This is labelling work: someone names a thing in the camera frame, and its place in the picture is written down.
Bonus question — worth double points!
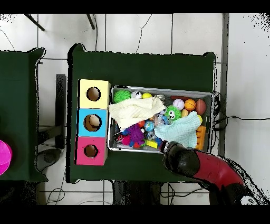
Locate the orange basketball toy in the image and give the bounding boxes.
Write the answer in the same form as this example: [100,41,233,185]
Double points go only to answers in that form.
[184,99,197,112]

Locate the brown rubber ball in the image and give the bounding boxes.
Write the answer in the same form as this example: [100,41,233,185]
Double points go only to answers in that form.
[195,99,207,116]

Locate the purple spiky toy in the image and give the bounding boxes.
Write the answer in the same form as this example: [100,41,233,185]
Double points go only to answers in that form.
[126,124,146,146]

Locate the magenta round disc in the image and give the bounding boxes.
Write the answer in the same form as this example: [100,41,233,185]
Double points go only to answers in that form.
[0,139,13,176]

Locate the dark green side table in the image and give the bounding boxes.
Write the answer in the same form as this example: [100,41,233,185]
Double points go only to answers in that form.
[0,48,47,182]

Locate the mint green cloth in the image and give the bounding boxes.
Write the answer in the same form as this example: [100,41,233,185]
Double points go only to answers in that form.
[153,111,203,150]

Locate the black flat panel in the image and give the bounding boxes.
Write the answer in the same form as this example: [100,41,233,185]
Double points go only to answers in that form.
[55,73,67,150]

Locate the wooden box three holes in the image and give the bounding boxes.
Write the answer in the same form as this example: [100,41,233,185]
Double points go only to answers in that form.
[75,79,112,166]

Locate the pale yellow cloth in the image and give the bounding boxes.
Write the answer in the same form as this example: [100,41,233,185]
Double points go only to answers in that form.
[108,97,166,131]

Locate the black tripod leg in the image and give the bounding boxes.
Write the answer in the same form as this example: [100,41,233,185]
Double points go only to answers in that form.
[86,13,95,30]
[24,13,45,32]

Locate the green spiky ball with eyes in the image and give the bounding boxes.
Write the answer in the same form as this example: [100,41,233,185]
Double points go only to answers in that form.
[164,105,182,122]

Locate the blue globe ball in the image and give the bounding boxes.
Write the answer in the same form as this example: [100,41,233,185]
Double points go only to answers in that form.
[144,120,156,132]

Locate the shallow wire mesh bin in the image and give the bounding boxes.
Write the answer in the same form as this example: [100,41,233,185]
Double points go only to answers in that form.
[108,86,214,157]

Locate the white baseball toy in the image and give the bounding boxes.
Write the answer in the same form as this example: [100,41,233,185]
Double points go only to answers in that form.
[172,99,185,111]

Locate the plain green spiky ball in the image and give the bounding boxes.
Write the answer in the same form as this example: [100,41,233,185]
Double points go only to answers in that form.
[113,89,132,104]

